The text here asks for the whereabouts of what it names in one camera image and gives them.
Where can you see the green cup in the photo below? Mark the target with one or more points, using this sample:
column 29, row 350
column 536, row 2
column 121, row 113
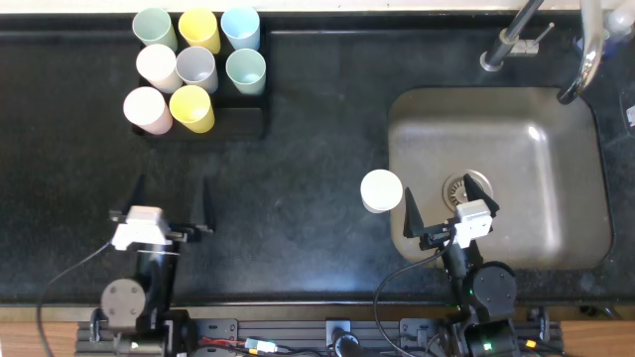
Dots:
column 154, row 26
column 245, row 69

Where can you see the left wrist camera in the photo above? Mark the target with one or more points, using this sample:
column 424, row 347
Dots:
column 141, row 225

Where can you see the yellow cup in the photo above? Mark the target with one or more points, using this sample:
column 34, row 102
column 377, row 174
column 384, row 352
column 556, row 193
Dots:
column 191, row 105
column 198, row 27

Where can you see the black tray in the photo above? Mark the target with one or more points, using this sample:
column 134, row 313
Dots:
column 238, row 119

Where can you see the blue soap bottle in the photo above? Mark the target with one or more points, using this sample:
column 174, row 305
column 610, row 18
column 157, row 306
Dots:
column 620, row 22

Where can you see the mounting rail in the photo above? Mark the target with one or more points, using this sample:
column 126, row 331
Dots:
column 297, row 334

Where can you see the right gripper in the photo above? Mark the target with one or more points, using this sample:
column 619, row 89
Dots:
column 436, row 234

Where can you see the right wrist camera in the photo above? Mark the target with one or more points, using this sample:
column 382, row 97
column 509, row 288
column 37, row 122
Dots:
column 473, row 220

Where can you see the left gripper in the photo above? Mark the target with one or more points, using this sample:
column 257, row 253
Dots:
column 191, row 233

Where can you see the white cup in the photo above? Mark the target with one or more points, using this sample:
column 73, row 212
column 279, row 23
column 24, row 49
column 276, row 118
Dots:
column 156, row 64
column 381, row 191

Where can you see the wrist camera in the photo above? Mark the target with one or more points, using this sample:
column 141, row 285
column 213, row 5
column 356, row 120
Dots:
column 141, row 225
column 473, row 220

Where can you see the steel sink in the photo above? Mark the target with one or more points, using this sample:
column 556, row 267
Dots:
column 536, row 188

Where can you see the pink cup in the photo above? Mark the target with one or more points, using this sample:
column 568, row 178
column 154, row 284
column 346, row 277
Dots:
column 145, row 106

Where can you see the blue cup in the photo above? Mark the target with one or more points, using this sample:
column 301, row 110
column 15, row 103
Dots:
column 240, row 26

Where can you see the grey cup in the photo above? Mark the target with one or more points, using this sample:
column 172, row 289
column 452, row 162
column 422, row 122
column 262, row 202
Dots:
column 196, row 67

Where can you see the steel tap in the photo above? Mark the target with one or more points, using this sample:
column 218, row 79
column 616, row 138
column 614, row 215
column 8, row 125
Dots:
column 593, row 54

